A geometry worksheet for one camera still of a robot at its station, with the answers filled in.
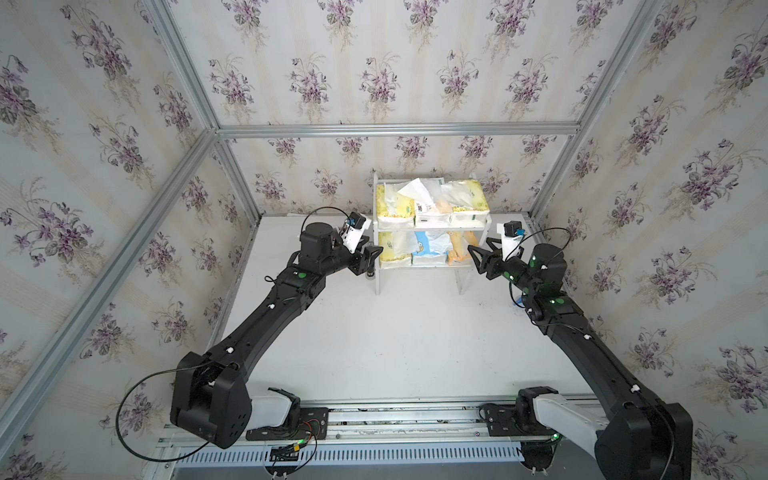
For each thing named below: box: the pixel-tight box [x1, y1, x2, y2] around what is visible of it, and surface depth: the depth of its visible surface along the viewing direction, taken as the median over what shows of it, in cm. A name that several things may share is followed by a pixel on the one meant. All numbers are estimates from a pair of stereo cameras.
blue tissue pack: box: [412, 231, 448, 265], surface depth 85 cm
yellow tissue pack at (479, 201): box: [452, 179, 489, 212], surface depth 73 cm
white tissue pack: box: [397, 177, 454, 228], surface depth 72 cm
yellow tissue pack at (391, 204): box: [376, 184, 415, 218], surface depth 73 cm
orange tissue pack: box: [446, 230, 478, 266], surface depth 87 cm
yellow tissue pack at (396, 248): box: [378, 231, 419, 269], surface depth 86 cm
